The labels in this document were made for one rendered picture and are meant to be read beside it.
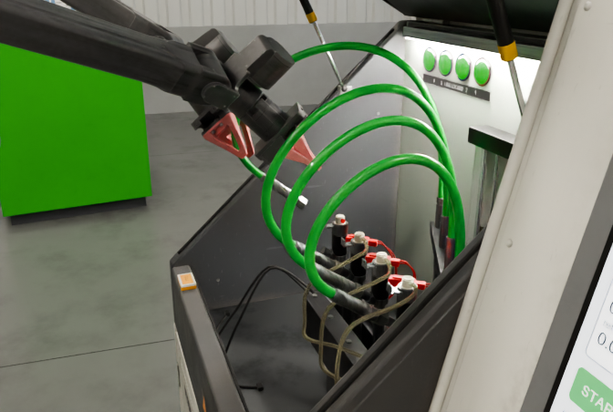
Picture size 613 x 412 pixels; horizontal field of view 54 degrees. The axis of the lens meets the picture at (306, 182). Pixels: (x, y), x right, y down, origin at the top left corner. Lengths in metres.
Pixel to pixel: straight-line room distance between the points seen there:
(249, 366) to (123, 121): 3.15
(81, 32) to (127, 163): 3.52
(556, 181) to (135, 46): 0.53
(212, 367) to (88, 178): 3.34
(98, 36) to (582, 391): 0.65
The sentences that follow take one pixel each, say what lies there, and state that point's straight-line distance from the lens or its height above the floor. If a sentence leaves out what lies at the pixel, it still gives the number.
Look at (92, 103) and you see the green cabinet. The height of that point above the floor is 0.77.
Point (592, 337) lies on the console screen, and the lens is 0.61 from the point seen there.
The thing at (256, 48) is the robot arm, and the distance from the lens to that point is 0.91.
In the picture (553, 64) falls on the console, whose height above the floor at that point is 1.45.
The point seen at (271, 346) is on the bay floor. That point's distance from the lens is 1.27.
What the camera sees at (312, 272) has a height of 1.19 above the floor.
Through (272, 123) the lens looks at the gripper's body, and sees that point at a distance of 0.95.
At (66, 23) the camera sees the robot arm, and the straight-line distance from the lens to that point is 0.78.
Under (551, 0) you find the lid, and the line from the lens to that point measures 0.91.
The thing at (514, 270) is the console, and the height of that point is 1.24.
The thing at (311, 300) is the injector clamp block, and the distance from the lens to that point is 1.12.
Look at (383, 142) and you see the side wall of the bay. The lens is 1.40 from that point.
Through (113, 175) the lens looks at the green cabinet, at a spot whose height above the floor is 0.27.
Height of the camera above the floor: 1.54
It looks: 19 degrees down
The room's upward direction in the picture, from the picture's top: straight up
